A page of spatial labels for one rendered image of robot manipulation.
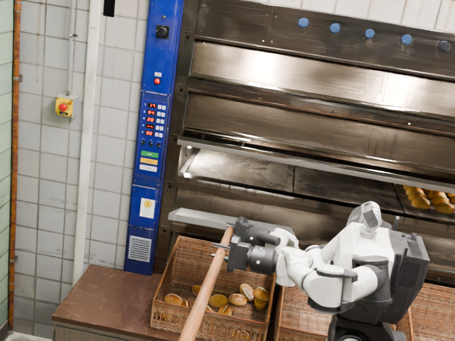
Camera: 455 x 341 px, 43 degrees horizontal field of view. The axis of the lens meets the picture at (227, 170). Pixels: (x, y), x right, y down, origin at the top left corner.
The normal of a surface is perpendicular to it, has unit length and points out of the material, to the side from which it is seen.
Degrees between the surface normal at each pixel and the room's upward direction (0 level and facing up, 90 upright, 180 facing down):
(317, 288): 79
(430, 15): 90
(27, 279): 90
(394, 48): 90
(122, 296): 0
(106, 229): 90
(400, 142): 70
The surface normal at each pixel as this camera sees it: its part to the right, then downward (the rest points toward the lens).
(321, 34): -0.13, 0.32
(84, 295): 0.15, -0.93
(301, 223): -0.07, -0.02
